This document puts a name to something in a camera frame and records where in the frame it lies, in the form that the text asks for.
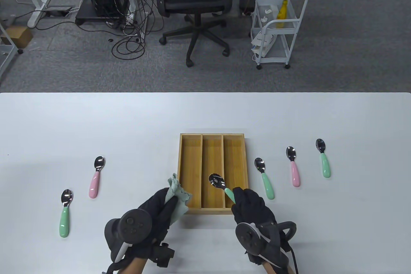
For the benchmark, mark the person's right hand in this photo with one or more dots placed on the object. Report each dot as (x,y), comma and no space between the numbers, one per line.
(253,209)

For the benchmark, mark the person's left hand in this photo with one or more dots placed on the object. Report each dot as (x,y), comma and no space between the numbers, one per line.
(157,209)

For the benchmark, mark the green fish scale cleaning cloth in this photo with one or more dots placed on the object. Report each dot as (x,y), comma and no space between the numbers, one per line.
(181,213)

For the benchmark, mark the person's right forearm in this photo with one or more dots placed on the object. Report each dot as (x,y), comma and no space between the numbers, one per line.
(271,269)

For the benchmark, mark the person's left forearm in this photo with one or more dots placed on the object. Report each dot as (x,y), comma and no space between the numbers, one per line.
(136,266)

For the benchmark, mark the black hand controller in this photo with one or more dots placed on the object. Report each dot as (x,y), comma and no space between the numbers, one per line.
(135,225)
(249,238)

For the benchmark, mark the wooden three-compartment tray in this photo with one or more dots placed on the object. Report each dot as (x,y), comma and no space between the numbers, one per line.
(192,164)

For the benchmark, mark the white metal trolley cart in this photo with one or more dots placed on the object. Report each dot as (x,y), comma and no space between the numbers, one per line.
(273,59)

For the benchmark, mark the white printed bag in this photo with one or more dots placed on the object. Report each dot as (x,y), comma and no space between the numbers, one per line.
(261,42)

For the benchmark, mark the black mesh office chair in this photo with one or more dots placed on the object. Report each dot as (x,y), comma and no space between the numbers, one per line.
(196,33)

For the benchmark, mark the small white items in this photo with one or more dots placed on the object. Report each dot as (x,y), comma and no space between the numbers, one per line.
(266,15)

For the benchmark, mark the yellow bottle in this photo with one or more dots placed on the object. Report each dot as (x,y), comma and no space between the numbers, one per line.
(282,13)

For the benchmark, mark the black computer stand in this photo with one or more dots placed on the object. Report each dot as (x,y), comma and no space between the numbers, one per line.
(96,19)

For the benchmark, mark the white metal rack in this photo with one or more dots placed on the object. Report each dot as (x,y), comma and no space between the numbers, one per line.
(6,50)

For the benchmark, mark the black floor socket box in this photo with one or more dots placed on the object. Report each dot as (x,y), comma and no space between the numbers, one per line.
(57,11)

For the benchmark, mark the brown cardboard box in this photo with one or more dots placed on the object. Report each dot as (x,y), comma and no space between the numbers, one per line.
(17,36)

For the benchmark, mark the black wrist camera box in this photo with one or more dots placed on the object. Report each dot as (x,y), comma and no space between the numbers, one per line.
(163,254)

